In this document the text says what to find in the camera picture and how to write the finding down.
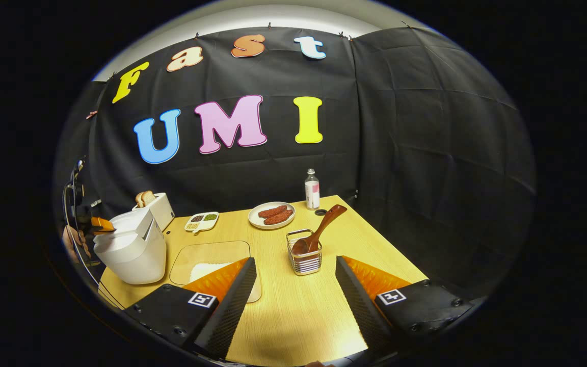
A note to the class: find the red-brown sausage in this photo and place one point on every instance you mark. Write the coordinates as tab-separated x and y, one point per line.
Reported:
272	211
279	217

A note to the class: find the black backdrop cloth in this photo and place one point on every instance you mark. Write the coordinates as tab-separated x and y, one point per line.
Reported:
426	153

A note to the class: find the divided white sample dish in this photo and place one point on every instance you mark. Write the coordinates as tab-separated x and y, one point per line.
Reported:
202	221

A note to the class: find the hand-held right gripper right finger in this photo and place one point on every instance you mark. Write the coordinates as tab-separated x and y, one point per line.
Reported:
362	303

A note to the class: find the clear plastic container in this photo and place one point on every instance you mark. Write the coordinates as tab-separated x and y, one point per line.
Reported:
207	252

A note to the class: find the toast bread slice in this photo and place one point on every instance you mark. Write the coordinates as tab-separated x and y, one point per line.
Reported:
149	197
140	200

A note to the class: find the white rice cooker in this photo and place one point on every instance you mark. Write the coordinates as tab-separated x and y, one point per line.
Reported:
130	255

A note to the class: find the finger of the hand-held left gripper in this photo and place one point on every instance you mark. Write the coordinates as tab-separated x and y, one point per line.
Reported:
102	224

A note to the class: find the round white plate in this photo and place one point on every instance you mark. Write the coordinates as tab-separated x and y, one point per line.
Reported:
254	216

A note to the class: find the white rice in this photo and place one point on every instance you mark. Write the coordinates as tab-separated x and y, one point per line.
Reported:
209	270

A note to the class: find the brown wooden spoon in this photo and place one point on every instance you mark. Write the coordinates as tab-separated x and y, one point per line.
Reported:
324	224

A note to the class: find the white toaster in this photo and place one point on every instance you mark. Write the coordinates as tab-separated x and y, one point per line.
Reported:
163	210

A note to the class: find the clear bottle with pink label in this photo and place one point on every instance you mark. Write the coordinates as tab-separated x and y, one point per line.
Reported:
312	191

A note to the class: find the copper cloth clip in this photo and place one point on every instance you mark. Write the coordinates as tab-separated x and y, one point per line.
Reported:
91	114

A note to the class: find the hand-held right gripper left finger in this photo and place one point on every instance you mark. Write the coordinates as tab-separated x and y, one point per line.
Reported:
227	306

